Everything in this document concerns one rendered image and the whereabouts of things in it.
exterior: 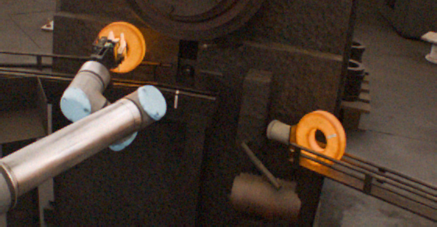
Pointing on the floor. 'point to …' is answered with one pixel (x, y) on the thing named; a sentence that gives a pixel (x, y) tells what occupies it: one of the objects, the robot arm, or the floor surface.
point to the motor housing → (263, 200)
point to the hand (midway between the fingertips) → (120, 41)
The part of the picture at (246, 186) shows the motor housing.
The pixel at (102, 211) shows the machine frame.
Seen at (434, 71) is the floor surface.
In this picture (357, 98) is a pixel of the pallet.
